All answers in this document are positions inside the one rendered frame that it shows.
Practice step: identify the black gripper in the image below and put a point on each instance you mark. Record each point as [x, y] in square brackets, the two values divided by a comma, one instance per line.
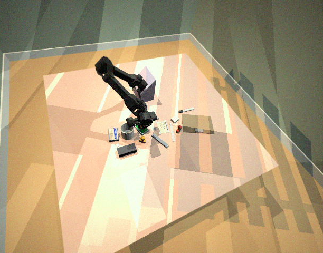
[132, 122]

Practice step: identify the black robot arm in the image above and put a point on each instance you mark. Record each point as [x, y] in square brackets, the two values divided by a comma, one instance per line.
[105, 66]

